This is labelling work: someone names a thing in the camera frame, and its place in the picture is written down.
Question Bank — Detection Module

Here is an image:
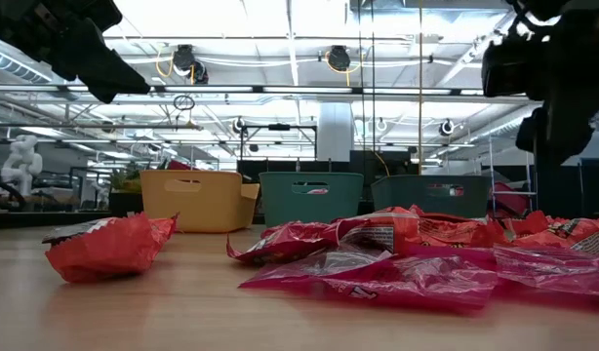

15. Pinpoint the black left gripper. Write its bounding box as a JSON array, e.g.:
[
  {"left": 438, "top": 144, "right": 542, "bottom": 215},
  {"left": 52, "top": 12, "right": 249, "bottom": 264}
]
[{"left": 0, "top": 0, "right": 152, "bottom": 105}]

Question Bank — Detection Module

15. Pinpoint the yellow plastic bin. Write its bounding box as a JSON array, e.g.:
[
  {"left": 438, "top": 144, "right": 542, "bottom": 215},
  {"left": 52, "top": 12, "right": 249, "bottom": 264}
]
[{"left": 139, "top": 168, "right": 260, "bottom": 234}]

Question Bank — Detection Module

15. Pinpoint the black partition panel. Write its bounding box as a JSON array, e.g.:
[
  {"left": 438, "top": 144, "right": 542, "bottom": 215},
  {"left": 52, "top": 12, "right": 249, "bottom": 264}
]
[{"left": 532, "top": 156, "right": 599, "bottom": 216}]

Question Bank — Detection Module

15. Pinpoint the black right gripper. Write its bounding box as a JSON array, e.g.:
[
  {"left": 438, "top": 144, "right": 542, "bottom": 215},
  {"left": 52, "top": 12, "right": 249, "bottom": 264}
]
[{"left": 514, "top": 0, "right": 599, "bottom": 166}]

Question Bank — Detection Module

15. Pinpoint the grey ceiling duct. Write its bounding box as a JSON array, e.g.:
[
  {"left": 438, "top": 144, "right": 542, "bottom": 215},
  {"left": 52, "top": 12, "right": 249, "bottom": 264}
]
[{"left": 0, "top": 46, "right": 55, "bottom": 85}]

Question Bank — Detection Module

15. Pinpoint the green potted plant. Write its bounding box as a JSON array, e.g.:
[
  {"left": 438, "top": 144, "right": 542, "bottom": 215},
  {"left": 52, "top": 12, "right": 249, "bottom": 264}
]
[{"left": 107, "top": 164, "right": 145, "bottom": 216}]

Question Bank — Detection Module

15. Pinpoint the metal wire rack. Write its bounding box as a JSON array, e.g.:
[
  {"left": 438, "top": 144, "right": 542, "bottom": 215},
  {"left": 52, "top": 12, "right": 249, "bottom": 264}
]
[{"left": 488, "top": 135, "right": 535, "bottom": 199}]

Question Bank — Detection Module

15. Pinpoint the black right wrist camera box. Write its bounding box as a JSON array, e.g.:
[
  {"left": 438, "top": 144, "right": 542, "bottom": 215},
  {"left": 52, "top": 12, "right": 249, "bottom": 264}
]
[{"left": 479, "top": 29, "right": 545, "bottom": 99}]

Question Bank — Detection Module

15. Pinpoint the black hose loop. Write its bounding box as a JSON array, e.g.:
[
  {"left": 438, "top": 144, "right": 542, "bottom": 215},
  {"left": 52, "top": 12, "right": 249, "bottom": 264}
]
[{"left": 172, "top": 94, "right": 197, "bottom": 113}]

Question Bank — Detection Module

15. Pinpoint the black curved cable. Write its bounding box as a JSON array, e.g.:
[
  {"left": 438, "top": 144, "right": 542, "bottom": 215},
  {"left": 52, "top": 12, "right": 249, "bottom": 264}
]
[{"left": 0, "top": 177, "right": 31, "bottom": 212}]

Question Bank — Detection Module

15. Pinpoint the yellow power cable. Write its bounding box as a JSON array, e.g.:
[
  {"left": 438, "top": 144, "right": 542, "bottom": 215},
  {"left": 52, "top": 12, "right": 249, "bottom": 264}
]
[{"left": 374, "top": 151, "right": 391, "bottom": 176}]

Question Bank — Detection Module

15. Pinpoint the crumpled red candy bag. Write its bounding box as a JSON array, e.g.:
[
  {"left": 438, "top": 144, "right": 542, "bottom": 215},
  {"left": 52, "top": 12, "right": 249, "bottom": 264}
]
[{"left": 40, "top": 211, "right": 180, "bottom": 285}]

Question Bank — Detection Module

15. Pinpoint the dark teal plastic bin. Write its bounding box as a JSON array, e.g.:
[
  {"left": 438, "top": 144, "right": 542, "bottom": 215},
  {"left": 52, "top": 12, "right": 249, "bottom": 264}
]
[{"left": 370, "top": 174, "right": 492, "bottom": 219}]

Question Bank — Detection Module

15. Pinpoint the black hanging cable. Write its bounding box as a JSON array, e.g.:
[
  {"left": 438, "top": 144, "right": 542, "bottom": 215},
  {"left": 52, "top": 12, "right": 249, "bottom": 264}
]
[{"left": 356, "top": 0, "right": 378, "bottom": 153}]

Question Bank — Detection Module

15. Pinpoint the white building pillar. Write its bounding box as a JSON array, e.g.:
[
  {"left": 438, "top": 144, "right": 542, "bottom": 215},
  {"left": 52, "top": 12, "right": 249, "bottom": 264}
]
[{"left": 317, "top": 100, "right": 355, "bottom": 163}]

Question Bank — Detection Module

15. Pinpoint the orange Reese's packet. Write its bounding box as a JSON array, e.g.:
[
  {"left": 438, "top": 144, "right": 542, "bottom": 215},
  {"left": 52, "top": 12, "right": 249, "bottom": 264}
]
[
  {"left": 416, "top": 207, "right": 510, "bottom": 249},
  {"left": 503, "top": 209, "right": 599, "bottom": 254}
]

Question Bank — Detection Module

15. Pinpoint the pink Twizzlers packet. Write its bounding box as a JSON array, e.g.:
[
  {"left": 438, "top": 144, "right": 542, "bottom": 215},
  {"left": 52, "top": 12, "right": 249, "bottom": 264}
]
[
  {"left": 238, "top": 245, "right": 398, "bottom": 290},
  {"left": 289, "top": 253, "right": 499, "bottom": 316},
  {"left": 492, "top": 245, "right": 599, "bottom": 299}
]

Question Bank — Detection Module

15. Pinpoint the black gantry frame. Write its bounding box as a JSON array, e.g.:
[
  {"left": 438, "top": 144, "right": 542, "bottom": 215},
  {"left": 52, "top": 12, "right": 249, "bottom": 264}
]
[{"left": 237, "top": 123, "right": 319, "bottom": 162}]

